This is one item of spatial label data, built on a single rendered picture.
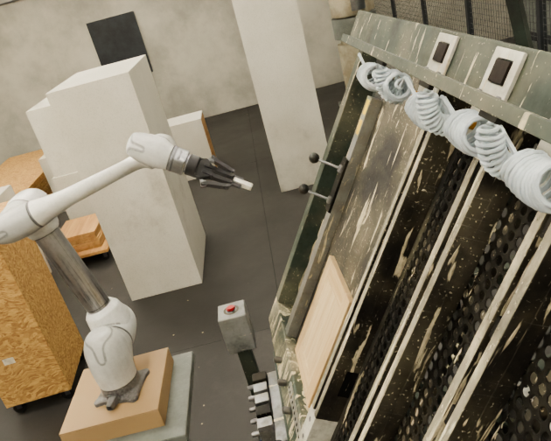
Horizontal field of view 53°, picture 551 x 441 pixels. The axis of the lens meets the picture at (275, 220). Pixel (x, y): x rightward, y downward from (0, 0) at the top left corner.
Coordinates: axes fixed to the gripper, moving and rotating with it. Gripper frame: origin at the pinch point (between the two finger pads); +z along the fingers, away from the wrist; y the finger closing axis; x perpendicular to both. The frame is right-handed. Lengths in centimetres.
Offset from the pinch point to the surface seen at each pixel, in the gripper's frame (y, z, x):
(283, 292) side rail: -15, 32, 50
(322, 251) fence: -9.6, 35.6, 10.0
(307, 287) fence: -20.4, 35.9, 21.2
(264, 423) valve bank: -70, 36, 32
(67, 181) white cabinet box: 139, -169, 389
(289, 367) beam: -50, 38, 25
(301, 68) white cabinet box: 276, 20, 251
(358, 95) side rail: 45, 29, -12
